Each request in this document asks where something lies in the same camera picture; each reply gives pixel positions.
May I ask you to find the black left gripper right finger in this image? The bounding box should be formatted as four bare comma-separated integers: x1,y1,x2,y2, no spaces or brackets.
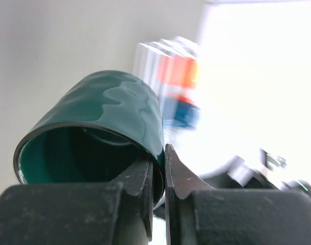
165,145,311,244

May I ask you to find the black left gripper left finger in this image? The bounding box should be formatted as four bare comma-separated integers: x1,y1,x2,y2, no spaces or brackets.
0,160,153,244

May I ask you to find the white wire dish rack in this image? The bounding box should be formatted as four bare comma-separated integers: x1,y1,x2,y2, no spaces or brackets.
133,36,200,143

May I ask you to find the dark green glass cup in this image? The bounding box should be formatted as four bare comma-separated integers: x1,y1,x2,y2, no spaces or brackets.
13,70,164,203

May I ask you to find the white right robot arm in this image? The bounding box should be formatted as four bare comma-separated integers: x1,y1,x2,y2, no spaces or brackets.
200,149,311,198

